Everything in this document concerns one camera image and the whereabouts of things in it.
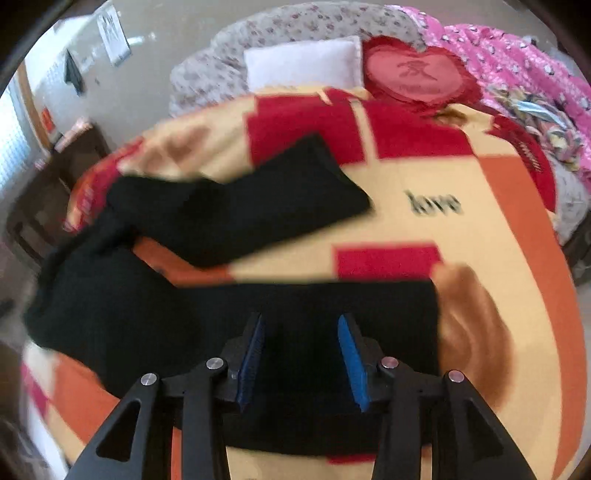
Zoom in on dark hanging cloth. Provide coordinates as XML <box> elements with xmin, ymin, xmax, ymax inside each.
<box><xmin>64</xmin><ymin>50</ymin><xmax>86</xmax><ymax>96</ymax></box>

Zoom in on colourful knotted fabric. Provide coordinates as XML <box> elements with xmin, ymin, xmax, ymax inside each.
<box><xmin>489</xmin><ymin>86</ymin><xmax>586</xmax><ymax>173</ymax></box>

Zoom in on white pillow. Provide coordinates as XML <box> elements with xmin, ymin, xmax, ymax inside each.
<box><xmin>243</xmin><ymin>36</ymin><xmax>363</xmax><ymax>91</ymax></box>

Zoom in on pink cloth on table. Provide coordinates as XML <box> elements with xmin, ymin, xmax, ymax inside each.
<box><xmin>53</xmin><ymin>117</ymin><xmax>93</xmax><ymax>152</ymax></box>

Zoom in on red paper wall decoration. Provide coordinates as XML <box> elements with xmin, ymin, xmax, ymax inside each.
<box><xmin>40</xmin><ymin>107</ymin><xmax>56</xmax><ymax>135</ymax></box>

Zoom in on dark wooden table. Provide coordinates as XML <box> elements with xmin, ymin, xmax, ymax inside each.
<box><xmin>5</xmin><ymin>123</ymin><xmax>110</xmax><ymax>268</ymax></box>

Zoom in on eye chart poster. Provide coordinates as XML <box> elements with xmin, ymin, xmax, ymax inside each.
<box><xmin>97</xmin><ymin>4</ymin><xmax>131</xmax><ymax>66</ymax></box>

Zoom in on floral grey quilt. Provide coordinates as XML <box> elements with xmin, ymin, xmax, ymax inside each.
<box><xmin>169</xmin><ymin>2</ymin><xmax>426</xmax><ymax>117</ymax></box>

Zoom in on red yellow orange blanket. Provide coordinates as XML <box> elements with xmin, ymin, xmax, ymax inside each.
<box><xmin>26</xmin><ymin>89</ymin><xmax>587</xmax><ymax>479</ymax></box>

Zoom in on red heart cushion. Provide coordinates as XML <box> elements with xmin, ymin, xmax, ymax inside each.
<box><xmin>363</xmin><ymin>36</ymin><xmax>482</xmax><ymax>116</ymax></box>

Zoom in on black pants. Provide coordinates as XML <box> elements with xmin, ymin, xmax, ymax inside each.
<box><xmin>24</xmin><ymin>136</ymin><xmax>439</xmax><ymax>456</ymax></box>

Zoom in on window with lattice grille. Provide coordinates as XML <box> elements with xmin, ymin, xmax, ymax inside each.
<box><xmin>1</xmin><ymin>72</ymin><xmax>48</xmax><ymax>201</ymax></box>

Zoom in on pink patterned quilt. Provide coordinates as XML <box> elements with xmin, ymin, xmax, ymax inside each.
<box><xmin>401</xmin><ymin>6</ymin><xmax>590</xmax><ymax>168</ymax></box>

